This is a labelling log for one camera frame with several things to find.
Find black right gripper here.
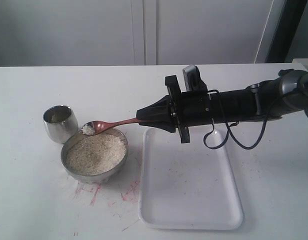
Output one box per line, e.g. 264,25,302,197
136,75,213,144

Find brown wooden spoon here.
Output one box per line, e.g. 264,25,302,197
81,118,142,136

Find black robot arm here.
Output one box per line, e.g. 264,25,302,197
136,65,308,150

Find steel bowl of rice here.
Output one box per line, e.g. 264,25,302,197
60,128,129,184

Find stainless steel cup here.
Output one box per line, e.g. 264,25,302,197
42,105,79,144

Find white plastic tray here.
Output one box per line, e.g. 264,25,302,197
139,126,244,231

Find beige side table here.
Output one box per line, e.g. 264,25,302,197
292,58,308,71

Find white cabinet doors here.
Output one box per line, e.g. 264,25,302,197
0,0,285,66

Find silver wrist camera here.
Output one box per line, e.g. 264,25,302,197
182,65,208,91

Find black cable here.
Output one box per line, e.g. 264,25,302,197
203,79,308,150

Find dark vertical post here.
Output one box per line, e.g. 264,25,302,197
265,0,308,63

